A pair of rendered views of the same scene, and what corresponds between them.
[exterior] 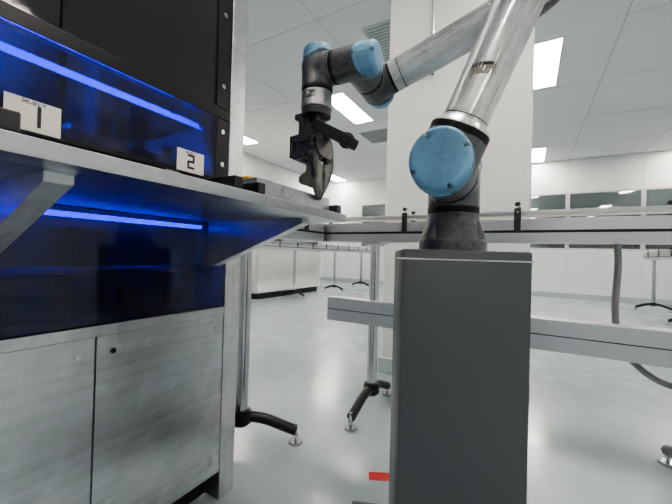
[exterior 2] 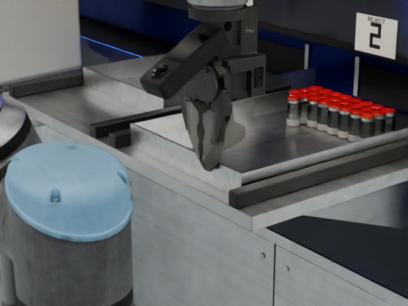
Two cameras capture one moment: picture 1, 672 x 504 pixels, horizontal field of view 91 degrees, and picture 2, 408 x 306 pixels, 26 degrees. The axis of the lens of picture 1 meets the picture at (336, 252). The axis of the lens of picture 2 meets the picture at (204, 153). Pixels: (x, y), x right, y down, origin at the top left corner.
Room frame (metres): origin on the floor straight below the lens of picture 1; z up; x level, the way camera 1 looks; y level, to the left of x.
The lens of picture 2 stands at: (1.21, -0.95, 1.31)
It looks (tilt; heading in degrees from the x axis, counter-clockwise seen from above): 20 degrees down; 113
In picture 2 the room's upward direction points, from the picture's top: straight up
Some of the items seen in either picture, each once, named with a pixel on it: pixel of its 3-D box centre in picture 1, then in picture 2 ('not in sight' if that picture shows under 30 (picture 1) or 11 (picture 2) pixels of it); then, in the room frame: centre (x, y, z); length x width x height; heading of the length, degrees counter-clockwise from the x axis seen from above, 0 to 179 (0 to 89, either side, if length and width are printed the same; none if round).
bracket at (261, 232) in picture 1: (254, 244); (327, 210); (0.91, 0.22, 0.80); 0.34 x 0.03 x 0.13; 60
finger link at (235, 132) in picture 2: (316, 182); (226, 136); (0.82, 0.05, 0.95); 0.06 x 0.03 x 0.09; 60
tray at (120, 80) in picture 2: not in sight; (199, 76); (0.59, 0.50, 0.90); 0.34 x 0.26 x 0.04; 60
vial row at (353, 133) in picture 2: not in sight; (329, 116); (0.88, 0.33, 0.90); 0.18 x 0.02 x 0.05; 149
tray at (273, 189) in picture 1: (243, 201); (275, 135); (0.82, 0.23, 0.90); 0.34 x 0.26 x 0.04; 60
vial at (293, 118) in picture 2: not in sight; (294, 111); (0.82, 0.34, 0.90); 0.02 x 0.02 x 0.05
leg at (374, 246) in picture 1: (373, 318); not in sight; (1.68, -0.20, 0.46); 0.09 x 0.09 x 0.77; 60
